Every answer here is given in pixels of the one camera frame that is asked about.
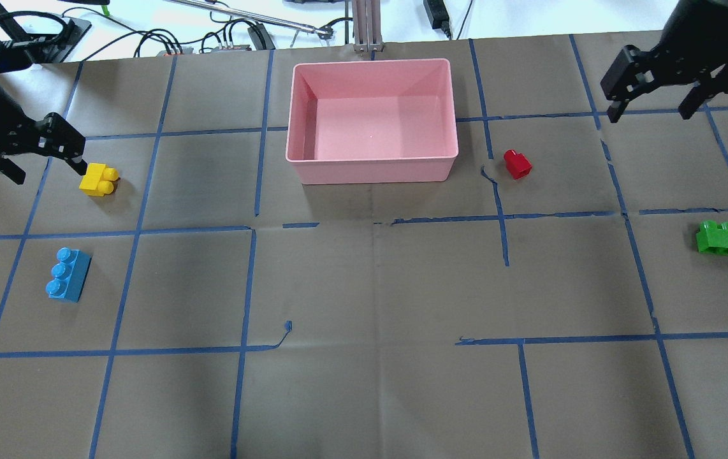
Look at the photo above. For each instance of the black power adapter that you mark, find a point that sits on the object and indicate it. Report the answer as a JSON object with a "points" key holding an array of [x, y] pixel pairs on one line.
{"points": [[438, 16]]}

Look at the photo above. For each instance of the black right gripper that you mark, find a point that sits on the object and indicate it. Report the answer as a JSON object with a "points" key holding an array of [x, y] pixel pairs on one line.
{"points": [[703, 29]]}

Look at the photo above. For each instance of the brown paper table cover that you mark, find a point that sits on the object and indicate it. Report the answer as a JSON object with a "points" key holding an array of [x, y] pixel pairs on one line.
{"points": [[230, 311]]}

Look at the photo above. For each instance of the blue toy block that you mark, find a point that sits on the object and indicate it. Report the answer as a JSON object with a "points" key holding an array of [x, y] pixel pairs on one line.
{"points": [[68, 275]]}

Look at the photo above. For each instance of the yellow toy block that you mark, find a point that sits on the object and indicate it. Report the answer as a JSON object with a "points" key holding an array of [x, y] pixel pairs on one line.
{"points": [[99, 180]]}

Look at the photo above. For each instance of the pink plastic box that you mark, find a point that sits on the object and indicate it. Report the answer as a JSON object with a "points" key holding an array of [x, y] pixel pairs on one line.
{"points": [[369, 122]]}

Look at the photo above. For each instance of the silver metal rod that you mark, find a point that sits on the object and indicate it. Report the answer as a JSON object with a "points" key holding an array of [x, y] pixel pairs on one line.
{"points": [[324, 32]]}

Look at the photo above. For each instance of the aluminium frame post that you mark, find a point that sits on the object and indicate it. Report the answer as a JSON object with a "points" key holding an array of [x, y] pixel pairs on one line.
{"points": [[367, 31]]}

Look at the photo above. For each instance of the red toy block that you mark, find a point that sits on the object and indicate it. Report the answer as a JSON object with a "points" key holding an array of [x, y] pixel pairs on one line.
{"points": [[517, 164]]}

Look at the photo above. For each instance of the green toy block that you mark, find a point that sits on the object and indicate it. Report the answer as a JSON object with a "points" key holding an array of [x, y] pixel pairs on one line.
{"points": [[712, 238]]}

